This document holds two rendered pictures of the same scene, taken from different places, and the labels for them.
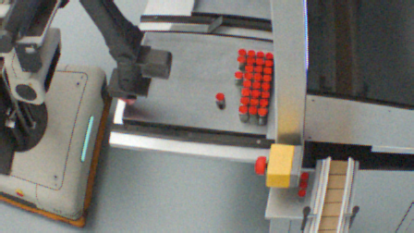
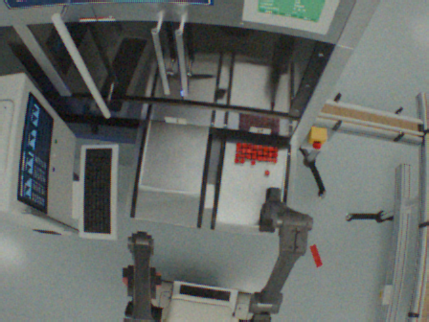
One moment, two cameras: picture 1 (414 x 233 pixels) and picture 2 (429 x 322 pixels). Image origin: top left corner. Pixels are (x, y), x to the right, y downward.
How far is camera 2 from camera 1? 132 cm
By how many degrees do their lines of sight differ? 36
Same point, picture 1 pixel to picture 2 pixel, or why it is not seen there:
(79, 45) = (115, 309)
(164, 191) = (219, 249)
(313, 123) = not seen: hidden behind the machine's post
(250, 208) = not seen: hidden behind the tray
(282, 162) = (320, 132)
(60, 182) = (242, 304)
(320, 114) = not seen: hidden behind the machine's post
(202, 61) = (236, 186)
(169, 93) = (258, 203)
